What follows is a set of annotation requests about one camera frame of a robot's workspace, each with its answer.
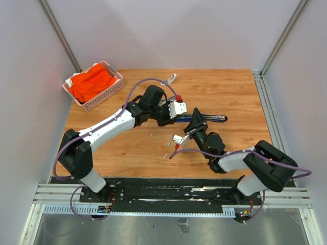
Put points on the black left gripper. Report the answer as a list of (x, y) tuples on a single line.
[(168, 119)]

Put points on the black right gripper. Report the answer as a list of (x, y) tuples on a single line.
[(197, 124)]

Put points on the grey white stapler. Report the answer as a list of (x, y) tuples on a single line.
[(169, 99)]

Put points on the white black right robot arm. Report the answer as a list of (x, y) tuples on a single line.
[(271, 168)]

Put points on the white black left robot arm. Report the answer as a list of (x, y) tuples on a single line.
[(77, 148)]

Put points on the orange cloth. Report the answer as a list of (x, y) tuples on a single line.
[(87, 85)]

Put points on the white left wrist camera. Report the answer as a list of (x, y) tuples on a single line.
[(176, 109)]

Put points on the right aluminium frame post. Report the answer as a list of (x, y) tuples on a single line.
[(285, 34)]

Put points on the aluminium frame post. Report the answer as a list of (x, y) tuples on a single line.
[(285, 34), (46, 8)]

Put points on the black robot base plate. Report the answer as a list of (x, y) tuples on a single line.
[(154, 194)]

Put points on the grey slotted cable duct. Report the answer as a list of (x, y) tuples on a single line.
[(100, 210)]

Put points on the left aluminium frame post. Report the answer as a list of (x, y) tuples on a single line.
[(46, 8)]

